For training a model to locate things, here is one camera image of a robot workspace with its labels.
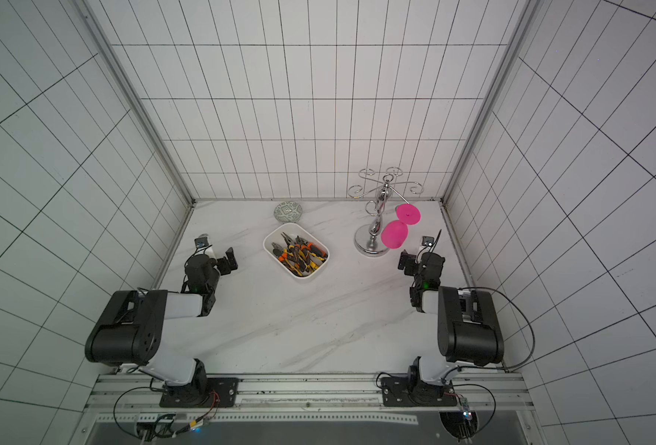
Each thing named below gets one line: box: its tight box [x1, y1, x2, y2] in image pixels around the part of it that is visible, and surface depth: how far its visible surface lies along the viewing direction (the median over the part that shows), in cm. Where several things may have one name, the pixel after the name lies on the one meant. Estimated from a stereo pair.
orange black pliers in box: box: [280, 231, 328, 258], surface depth 100 cm
